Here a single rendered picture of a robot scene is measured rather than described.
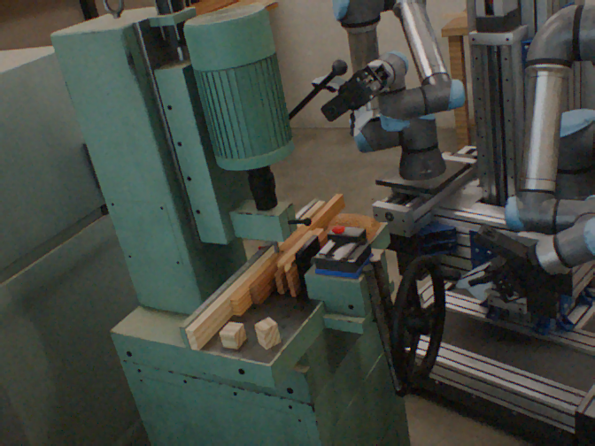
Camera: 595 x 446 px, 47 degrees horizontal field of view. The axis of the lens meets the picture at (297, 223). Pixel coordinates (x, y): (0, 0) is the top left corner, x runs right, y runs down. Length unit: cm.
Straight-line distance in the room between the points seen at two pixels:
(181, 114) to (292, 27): 383
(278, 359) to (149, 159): 54
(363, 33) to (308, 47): 326
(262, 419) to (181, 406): 25
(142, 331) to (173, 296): 11
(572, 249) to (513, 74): 76
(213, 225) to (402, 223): 74
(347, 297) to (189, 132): 49
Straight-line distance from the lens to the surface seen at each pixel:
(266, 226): 155
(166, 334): 171
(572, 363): 238
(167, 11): 150
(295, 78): 540
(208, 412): 175
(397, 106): 177
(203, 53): 139
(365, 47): 204
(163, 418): 189
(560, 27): 157
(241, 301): 150
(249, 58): 138
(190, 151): 153
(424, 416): 250
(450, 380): 240
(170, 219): 161
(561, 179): 196
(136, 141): 156
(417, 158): 218
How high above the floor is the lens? 170
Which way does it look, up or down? 26 degrees down
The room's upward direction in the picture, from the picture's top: 12 degrees counter-clockwise
